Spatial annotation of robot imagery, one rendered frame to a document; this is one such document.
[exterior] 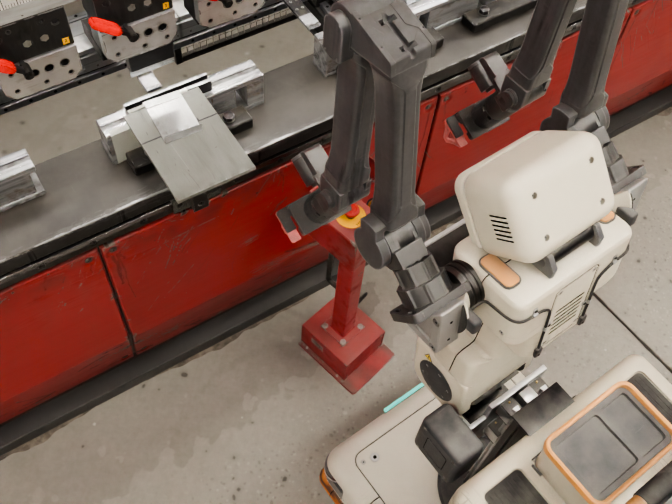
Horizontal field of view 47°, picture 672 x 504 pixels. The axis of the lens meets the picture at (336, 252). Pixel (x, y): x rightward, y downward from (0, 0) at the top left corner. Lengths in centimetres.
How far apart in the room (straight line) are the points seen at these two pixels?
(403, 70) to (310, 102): 94
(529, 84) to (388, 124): 48
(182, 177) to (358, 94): 61
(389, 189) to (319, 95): 82
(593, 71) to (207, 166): 78
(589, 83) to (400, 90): 47
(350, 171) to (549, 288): 37
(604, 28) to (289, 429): 155
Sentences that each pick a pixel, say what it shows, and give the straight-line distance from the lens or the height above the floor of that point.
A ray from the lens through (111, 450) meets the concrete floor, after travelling 246.
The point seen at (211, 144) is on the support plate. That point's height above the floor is 100.
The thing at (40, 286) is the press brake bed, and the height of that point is 73.
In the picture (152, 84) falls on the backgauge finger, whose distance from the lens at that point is 182.
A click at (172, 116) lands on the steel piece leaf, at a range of 175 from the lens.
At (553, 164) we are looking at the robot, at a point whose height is 139.
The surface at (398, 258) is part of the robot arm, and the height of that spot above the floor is 126.
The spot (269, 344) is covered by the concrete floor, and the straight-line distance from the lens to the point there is 254.
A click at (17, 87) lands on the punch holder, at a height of 120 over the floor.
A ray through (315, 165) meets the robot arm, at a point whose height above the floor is 122.
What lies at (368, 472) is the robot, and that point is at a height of 28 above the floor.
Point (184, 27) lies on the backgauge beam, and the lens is 203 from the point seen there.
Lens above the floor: 229
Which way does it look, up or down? 57 degrees down
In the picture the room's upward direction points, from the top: 6 degrees clockwise
